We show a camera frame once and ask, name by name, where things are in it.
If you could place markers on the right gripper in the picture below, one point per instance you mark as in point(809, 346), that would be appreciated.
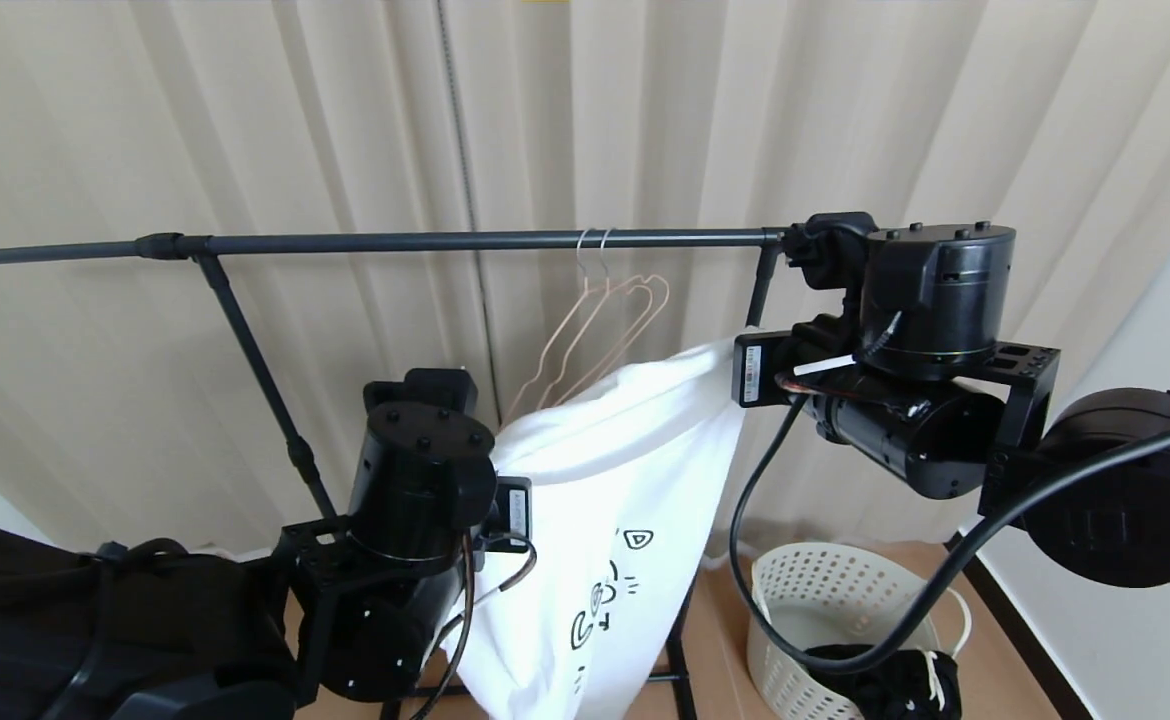
point(905, 440)

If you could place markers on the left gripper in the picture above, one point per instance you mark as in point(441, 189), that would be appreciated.
point(385, 640)

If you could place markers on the white printed t-shirt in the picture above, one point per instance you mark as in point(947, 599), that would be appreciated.
point(595, 480)

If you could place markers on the pink clothes hanger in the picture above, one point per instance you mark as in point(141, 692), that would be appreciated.
point(581, 262)
point(605, 262)

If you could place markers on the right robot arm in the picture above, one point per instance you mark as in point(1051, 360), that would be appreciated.
point(935, 300)

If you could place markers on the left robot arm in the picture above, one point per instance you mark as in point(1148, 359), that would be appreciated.
point(415, 470)

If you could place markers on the white laundry basket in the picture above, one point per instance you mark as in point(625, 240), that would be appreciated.
point(825, 590)

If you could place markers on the black clothes rack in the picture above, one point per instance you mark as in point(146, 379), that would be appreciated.
point(345, 242)

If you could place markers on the black garment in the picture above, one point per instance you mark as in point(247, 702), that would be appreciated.
point(885, 690)

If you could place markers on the beige curtain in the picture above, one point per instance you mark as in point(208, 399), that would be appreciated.
point(245, 120)

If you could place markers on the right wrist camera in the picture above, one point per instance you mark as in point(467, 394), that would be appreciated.
point(830, 250)

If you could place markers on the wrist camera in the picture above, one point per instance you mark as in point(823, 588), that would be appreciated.
point(830, 250)
point(425, 390)

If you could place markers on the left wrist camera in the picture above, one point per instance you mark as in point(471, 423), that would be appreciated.
point(425, 390)

